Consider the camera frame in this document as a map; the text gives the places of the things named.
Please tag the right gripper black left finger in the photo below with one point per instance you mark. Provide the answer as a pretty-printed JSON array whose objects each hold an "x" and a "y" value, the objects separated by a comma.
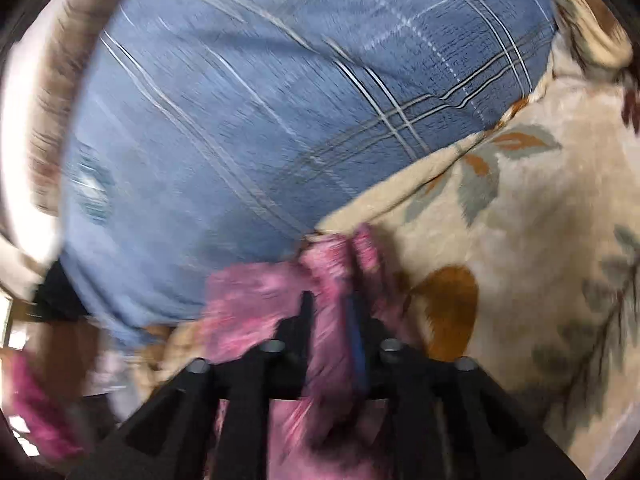
[{"x": 210, "y": 420}]

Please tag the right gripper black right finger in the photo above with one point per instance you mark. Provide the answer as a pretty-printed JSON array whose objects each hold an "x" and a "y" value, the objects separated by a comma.
[{"x": 446, "y": 420}]

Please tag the pink purple floral garment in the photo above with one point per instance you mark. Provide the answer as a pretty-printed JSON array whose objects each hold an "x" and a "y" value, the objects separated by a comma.
[{"x": 328, "y": 431}]

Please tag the magenta cloth at left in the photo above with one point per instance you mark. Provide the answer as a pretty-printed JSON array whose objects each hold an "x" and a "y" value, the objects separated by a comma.
[{"x": 46, "y": 421}]

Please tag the cream leaf-pattern blanket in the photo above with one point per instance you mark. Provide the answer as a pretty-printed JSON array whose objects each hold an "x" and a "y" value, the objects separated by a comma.
[{"x": 518, "y": 247}]

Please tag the blue plaid quilt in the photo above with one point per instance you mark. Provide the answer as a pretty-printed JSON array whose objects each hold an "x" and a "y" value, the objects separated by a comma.
[{"x": 214, "y": 132}]

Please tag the beige striped pillow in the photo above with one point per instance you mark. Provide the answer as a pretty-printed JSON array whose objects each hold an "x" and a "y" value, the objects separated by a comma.
[{"x": 75, "y": 30}]

